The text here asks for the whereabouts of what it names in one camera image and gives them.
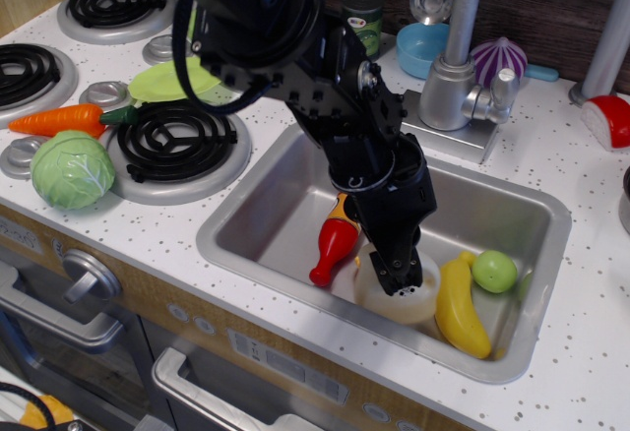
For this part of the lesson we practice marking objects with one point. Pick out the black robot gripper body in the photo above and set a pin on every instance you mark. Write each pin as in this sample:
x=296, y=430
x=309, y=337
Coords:
x=391, y=189

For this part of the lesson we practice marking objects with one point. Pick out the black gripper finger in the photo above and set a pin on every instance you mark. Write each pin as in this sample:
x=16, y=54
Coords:
x=396, y=276

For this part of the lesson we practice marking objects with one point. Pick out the cream toy detergent bottle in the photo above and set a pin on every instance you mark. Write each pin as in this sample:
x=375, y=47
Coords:
x=357, y=282

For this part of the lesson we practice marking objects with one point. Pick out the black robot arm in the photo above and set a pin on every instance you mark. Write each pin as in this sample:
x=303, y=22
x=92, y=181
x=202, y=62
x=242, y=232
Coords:
x=300, y=53

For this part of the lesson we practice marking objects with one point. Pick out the silver metal sink basin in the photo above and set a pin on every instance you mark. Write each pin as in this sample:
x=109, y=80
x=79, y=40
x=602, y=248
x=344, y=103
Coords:
x=267, y=229

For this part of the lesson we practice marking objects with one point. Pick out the red toy ketchup bottle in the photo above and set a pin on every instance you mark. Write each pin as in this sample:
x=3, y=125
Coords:
x=337, y=237

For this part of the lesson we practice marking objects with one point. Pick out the yellow toy banana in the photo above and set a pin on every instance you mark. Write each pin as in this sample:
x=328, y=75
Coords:
x=455, y=315

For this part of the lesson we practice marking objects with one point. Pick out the green toy apple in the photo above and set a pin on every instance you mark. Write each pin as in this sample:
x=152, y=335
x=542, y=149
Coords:
x=494, y=271

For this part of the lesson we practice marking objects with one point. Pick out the silver toy faucet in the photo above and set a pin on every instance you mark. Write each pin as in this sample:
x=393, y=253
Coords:
x=454, y=114

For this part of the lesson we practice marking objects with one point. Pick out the blue toy pan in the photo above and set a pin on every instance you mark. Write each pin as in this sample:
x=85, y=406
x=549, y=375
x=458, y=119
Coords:
x=419, y=45

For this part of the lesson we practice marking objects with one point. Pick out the purple white toy onion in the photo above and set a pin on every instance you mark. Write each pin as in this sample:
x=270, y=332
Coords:
x=493, y=56

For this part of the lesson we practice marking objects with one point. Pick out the green toy pea can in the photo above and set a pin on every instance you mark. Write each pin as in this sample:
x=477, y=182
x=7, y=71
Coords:
x=365, y=17

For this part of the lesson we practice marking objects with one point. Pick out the front stove burner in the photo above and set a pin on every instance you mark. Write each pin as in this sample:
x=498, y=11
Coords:
x=176, y=154

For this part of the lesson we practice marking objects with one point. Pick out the stove burner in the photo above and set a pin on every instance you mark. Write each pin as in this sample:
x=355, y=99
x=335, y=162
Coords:
x=34, y=78
x=176, y=154
x=113, y=22

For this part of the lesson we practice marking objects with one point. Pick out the red white toy cheese wedge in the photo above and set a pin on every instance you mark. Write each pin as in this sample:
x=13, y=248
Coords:
x=607, y=118

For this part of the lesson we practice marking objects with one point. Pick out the light green toy plate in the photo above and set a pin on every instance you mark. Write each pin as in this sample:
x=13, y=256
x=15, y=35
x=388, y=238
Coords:
x=160, y=83

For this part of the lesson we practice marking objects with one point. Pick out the silver vertical pole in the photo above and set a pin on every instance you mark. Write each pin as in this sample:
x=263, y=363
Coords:
x=611, y=51

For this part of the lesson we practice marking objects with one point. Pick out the silver stove knob middle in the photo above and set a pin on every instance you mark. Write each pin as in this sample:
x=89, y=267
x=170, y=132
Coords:
x=158, y=50

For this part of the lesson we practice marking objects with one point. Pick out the silver stove knob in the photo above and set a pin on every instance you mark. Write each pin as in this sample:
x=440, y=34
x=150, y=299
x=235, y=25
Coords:
x=108, y=95
x=158, y=50
x=17, y=157

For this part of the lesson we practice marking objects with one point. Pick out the silver stove knob lower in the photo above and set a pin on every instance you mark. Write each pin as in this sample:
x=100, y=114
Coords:
x=108, y=95

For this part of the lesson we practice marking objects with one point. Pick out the orange toy carrot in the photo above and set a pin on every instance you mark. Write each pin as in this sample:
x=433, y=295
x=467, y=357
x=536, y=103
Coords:
x=84, y=117

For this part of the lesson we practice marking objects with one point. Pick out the silver oven dial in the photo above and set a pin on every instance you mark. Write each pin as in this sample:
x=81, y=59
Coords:
x=89, y=276

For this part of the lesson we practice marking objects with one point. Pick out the green toy cabbage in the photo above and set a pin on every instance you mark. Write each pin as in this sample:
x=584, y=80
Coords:
x=72, y=171

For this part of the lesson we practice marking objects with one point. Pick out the back left stove burner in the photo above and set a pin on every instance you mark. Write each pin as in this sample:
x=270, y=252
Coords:
x=113, y=22

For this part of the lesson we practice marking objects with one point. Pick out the far left stove burner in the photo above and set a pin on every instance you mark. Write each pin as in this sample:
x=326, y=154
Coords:
x=34, y=78

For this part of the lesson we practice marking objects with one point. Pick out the silver stove knob front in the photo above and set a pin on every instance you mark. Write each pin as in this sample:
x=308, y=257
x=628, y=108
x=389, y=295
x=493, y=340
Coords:
x=17, y=157

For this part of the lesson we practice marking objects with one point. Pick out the silver dishwasher door handle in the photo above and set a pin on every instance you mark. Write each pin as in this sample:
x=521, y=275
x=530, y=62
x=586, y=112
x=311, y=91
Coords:
x=166, y=375

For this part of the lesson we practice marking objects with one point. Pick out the silver oven door handle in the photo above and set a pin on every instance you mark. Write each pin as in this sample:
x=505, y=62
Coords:
x=98, y=335

